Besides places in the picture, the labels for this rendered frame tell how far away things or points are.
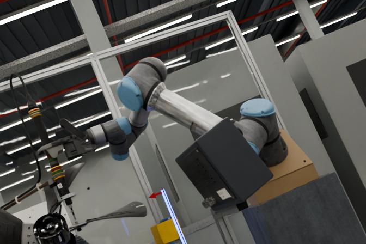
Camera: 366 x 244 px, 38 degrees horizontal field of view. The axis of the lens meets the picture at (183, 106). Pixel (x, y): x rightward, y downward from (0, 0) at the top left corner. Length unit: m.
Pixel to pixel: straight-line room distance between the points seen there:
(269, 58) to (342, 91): 0.96
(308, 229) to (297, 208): 0.08
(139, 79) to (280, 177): 0.59
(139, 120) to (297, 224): 0.76
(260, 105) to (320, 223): 0.44
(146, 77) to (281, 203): 0.63
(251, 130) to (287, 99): 2.96
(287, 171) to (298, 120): 2.81
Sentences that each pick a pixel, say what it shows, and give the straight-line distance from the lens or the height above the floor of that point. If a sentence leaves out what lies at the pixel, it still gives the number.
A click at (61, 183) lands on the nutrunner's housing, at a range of 2.08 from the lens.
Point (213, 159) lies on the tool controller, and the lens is 1.32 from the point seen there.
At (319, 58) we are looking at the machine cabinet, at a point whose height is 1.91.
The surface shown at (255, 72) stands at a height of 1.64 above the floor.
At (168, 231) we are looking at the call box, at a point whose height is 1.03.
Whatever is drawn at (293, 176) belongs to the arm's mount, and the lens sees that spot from 1.93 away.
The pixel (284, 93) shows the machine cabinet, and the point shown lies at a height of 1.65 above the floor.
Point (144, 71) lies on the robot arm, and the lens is 1.88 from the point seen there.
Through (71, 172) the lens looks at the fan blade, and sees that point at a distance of 2.24.
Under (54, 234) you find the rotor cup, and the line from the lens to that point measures 1.99.
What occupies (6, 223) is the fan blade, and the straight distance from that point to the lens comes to 2.14.
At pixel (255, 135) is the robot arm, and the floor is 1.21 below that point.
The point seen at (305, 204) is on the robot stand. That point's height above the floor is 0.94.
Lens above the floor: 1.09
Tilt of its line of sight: 10 degrees up
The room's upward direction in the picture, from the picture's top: 23 degrees counter-clockwise
